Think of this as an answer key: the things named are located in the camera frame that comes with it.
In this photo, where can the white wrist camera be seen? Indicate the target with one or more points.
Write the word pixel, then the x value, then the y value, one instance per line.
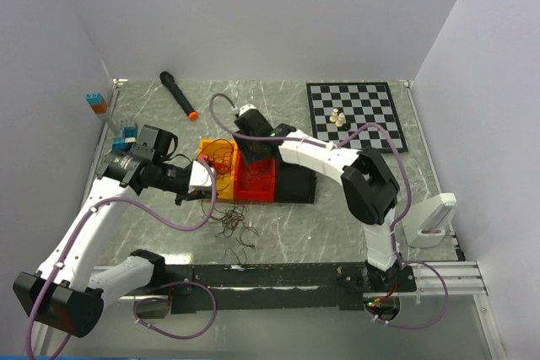
pixel 243 109
pixel 202 177

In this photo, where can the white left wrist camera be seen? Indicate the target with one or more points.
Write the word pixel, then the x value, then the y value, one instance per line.
pixel 202 177

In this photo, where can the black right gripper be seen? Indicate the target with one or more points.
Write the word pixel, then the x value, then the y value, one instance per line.
pixel 246 152

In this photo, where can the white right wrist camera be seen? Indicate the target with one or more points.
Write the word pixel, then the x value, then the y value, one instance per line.
pixel 243 109

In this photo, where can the blue white block stack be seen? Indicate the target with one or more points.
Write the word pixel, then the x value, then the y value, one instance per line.
pixel 128 134

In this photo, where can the blue orange block tower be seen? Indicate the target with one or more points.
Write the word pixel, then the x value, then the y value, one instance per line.
pixel 100 107

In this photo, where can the white chess piece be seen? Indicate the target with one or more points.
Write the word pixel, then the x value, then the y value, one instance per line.
pixel 340 121
pixel 334 115

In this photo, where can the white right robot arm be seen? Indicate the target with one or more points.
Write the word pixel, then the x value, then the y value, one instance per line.
pixel 369 186

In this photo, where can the black marker orange cap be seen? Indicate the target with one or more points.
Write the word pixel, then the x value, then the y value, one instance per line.
pixel 168 81

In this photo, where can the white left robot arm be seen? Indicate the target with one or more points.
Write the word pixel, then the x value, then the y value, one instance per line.
pixel 62 292

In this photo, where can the white stand device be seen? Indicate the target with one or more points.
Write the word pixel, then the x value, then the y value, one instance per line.
pixel 428 222

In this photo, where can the yellow plastic bin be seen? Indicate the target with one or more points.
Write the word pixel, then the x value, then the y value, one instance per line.
pixel 221 154

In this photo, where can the red plastic bin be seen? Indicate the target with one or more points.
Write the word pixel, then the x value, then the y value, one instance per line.
pixel 254 182

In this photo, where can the black white chessboard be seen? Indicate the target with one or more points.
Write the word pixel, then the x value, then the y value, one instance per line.
pixel 361 103

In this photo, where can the black plastic bin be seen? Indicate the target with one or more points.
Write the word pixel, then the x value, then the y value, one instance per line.
pixel 294 184

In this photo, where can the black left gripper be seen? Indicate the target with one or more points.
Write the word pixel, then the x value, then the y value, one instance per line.
pixel 178 197

